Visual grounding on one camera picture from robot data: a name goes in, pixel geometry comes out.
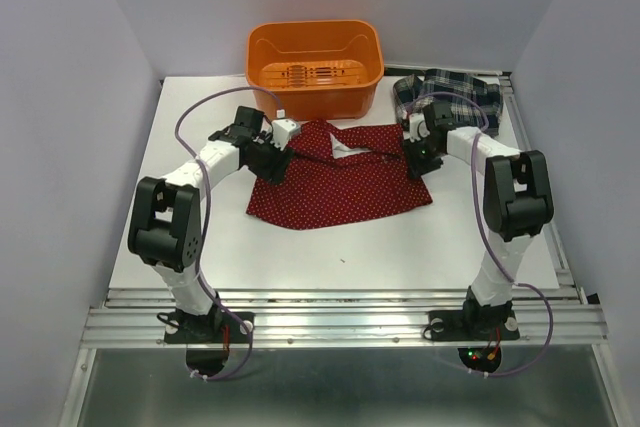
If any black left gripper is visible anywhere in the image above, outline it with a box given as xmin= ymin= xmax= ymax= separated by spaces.
xmin=247 ymin=131 xmax=295 ymax=186

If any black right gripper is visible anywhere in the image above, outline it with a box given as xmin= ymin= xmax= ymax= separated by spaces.
xmin=399 ymin=132 xmax=443 ymax=179

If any red polka dot skirt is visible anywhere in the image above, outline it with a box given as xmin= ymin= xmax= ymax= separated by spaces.
xmin=246 ymin=120 xmax=433 ymax=230

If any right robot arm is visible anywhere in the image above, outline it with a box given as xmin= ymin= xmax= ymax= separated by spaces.
xmin=403 ymin=101 xmax=554 ymax=342

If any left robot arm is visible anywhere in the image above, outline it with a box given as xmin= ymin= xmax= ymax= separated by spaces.
xmin=127 ymin=106 xmax=301 ymax=344

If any navy plaid skirt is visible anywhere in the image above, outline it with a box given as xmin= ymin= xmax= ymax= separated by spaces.
xmin=392 ymin=68 xmax=503 ymax=137

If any orange plastic basket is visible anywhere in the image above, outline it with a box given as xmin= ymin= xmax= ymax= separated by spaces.
xmin=245 ymin=20 xmax=384 ymax=121

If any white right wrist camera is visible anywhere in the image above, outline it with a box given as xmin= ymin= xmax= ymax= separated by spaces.
xmin=408 ymin=112 xmax=430 ymax=142

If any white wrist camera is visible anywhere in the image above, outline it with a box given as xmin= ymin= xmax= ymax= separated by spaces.
xmin=271 ymin=118 xmax=301 ymax=150
xmin=408 ymin=112 xmax=430 ymax=142

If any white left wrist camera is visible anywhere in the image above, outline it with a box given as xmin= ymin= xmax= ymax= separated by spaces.
xmin=271 ymin=118 xmax=301 ymax=150

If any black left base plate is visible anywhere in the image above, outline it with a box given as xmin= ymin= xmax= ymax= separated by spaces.
xmin=156 ymin=309 xmax=249 ymax=345

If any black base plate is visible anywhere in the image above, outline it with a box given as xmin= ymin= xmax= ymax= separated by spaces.
xmin=156 ymin=309 xmax=249 ymax=345
xmin=422 ymin=310 xmax=520 ymax=343

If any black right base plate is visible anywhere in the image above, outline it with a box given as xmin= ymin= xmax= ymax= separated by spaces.
xmin=422 ymin=310 xmax=520 ymax=343

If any aluminium rail frame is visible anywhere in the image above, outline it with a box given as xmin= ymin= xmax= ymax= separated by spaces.
xmin=57 ymin=66 xmax=621 ymax=427

